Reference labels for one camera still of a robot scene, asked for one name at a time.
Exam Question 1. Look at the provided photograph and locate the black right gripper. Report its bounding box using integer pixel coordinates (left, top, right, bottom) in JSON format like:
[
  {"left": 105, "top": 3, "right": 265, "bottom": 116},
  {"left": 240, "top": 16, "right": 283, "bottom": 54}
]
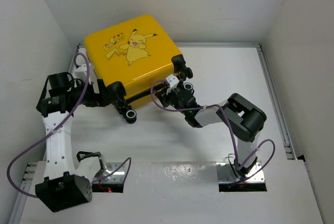
[{"left": 156, "top": 85, "right": 188, "bottom": 116}]

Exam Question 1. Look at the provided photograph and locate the white front platform board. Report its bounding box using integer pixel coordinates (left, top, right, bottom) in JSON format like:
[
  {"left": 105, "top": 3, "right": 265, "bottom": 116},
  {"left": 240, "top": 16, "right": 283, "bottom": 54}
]
[{"left": 20, "top": 161, "right": 323, "bottom": 223}]

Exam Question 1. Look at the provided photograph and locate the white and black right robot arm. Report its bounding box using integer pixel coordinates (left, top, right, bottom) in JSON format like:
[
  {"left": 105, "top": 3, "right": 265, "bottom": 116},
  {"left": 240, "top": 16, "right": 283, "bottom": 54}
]
[{"left": 155, "top": 75, "right": 267, "bottom": 178}]

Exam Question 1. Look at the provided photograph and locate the metal base plate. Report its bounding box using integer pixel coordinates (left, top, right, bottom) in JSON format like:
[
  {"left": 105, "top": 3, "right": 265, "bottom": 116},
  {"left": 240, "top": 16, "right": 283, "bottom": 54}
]
[
  {"left": 93, "top": 162, "right": 126, "bottom": 184},
  {"left": 216, "top": 162, "right": 265, "bottom": 184}
]

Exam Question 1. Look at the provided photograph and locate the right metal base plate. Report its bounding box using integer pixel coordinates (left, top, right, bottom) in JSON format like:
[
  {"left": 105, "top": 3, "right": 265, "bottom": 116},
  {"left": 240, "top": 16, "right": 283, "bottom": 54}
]
[{"left": 216, "top": 162, "right": 265, "bottom": 184}]

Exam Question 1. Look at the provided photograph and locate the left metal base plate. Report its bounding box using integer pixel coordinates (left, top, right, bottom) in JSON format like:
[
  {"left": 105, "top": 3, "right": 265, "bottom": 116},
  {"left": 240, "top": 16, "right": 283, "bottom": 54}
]
[{"left": 93, "top": 162, "right": 126, "bottom": 184}]

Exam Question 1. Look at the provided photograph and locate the aluminium frame rail left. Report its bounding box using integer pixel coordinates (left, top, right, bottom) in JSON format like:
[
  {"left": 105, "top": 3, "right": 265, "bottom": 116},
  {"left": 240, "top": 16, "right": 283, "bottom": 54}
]
[{"left": 7, "top": 52, "right": 90, "bottom": 223}]

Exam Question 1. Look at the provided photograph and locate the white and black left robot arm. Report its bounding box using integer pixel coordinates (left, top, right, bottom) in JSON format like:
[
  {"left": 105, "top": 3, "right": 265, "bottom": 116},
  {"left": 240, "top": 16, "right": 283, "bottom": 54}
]
[{"left": 35, "top": 64, "right": 105, "bottom": 213}]

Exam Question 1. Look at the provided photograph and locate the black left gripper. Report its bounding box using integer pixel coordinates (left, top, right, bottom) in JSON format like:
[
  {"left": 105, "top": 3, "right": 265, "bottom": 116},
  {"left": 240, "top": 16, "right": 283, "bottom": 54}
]
[{"left": 67, "top": 79, "right": 115, "bottom": 107}]

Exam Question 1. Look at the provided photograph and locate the yellow suitcase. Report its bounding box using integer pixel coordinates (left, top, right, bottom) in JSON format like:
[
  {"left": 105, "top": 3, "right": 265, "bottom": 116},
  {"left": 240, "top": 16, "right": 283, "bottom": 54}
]
[{"left": 83, "top": 15, "right": 193, "bottom": 124}]

